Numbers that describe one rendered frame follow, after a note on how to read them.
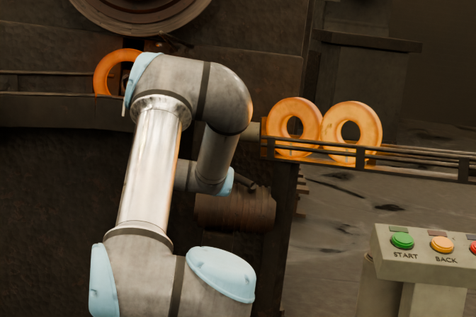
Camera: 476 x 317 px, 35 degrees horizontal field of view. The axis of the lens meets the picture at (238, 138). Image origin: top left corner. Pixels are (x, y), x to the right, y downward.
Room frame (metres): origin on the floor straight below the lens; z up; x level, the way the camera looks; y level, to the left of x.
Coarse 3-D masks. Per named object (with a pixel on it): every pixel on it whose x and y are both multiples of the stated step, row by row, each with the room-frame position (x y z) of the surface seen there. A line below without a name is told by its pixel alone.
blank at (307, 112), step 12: (276, 108) 1.92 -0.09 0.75; (288, 108) 1.90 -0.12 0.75; (300, 108) 1.88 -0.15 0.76; (312, 108) 1.87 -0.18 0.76; (276, 120) 1.92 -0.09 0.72; (312, 120) 1.86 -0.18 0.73; (276, 132) 1.91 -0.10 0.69; (312, 132) 1.86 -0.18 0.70; (288, 144) 1.89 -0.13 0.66; (300, 144) 1.88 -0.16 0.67; (312, 144) 1.86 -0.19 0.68; (288, 156) 1.89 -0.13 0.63; (300, 156) 1.87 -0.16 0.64
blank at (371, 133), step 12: (336, 108) 1.83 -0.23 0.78; (348, 108) 1.81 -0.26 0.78; (360, 108) 1.80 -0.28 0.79; (324, 120) 1.85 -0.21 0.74; (336, 120) 1.83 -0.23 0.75; (360, 120) 1.80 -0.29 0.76; (372, 120) 1.78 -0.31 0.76; (324, 132) 1.84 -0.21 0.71; (336, 132) 1.83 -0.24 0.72; (372, 132) 1.78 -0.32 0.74; (372, 144) 1.78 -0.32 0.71; (336, 156) 1.82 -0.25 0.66; (348, 156) 1.80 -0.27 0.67
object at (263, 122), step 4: (260, 120) 1.92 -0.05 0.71; (264, 120) 1.93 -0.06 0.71; (260, 124) 1.92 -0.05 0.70; (264, 124) 1.93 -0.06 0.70; (260, 128) 1.92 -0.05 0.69; (264, 128) 1.93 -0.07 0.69; (260, 132) 1.92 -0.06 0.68; (264, 132) 1.93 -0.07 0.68; (260, 136) 1.92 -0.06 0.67; (260, 140) 1.91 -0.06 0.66; (264, 140) 1.93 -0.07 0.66; (260, 144) 1.91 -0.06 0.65; (260, 148) 1.91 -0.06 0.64; (264, 148) 1.93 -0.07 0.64; (260, 152) 1.91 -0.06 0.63; (264, 152) 1.93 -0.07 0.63; (260, 156) 1.91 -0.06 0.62
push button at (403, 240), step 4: (400, 232) 1.36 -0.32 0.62; (392, 236) 1.35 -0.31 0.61; (396, 236) 1.34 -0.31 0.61; (400, 236) 1.35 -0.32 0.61; (404, 236) 1.35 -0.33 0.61; (408, 236) 1.35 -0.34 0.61; (392, 240) 1.34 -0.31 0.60; (396, 240) 1.34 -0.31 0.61; (400, 240) 1.34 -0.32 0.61; (404, 240) 1.34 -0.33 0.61; (408, 240) 1.34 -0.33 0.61; (412, 240) 1.34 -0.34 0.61; (396, 244) 1.33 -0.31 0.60; (400, 244) 1.33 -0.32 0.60; (404, 244) 1.33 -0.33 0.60; (408, 244) 1.33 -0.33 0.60; (412, 244) 1.34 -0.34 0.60
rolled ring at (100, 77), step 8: (128, 48) 2.06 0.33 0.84; (112, 56) 2.03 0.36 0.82; (120, 56) 2.03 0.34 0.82; (128, 56) 2.03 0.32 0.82; (136, 56) 2.03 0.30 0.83; (104, 64) 2.03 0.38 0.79; (112, 64) 2.03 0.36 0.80; (96, 72) 2.03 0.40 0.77; (104, 72) 2.03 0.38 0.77; (96, 80) 2.03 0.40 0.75; (104, 80) 2.03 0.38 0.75; (96, 88) 2.03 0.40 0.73; (104, 88) 2.03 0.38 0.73; (96, 96) 2.03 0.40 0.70
